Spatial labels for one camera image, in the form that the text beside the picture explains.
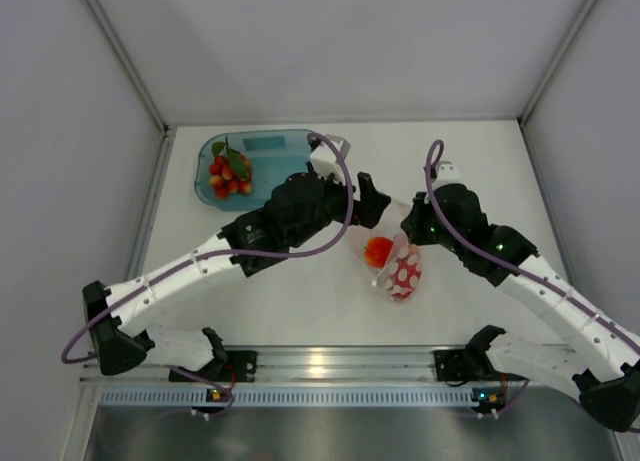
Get teal plastic bin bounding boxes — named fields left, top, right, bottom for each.
left=194, top=129, right=310, bottom=212

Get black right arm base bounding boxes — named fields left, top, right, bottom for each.
left=433, top=349, right=495, bottom=383

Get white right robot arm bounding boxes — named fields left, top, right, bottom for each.
left=401, top=183, right=639, bottom=433

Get red fake cherry bunch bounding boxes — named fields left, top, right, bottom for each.
left=208, top=137, right=253, bottom=200

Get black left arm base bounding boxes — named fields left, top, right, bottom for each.
left=169, top=350, right=258, bottom=384

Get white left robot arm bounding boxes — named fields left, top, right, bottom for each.
left=82, top=173, right=391, bottom=381

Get clear zip top bag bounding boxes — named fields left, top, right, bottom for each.
left=344, top=198, right=426, bottom=305

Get aluminium frame post left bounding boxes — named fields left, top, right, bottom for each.
left=81, top=0, right=169, bottom=133

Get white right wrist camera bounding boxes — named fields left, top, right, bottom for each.
left=430, top=161, right=460, bottom=184

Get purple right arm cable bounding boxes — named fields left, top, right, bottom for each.
left=424, top=139, right=640, bottom=355

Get aluminium frame post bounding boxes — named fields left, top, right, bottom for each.
left=81, top=0, right=169, bottom=133
left=518, top=0, right=601, bottom=127

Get grey slotted cable duct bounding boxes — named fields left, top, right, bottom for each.
left=99, top=385, right=502, bottom=408

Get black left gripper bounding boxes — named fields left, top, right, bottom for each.
left=288, top=162, right=388, bottom=248

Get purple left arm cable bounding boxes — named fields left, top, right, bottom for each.
left=60, top=130, right=357, bottom=365

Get fake food pieces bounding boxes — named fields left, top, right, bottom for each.
left=384, top=244, right=422, bottom=302

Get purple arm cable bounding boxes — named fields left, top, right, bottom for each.
left=424, top=139, right=640, bottom=355
left=60, top=130, right=357, bottom=365

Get aluminium mounting rail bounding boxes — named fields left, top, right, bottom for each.
left=79, top=344, right=506, bottom=384

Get aluminium frame post right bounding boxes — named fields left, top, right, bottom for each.
left=518, top=0, right=601, bottom=127

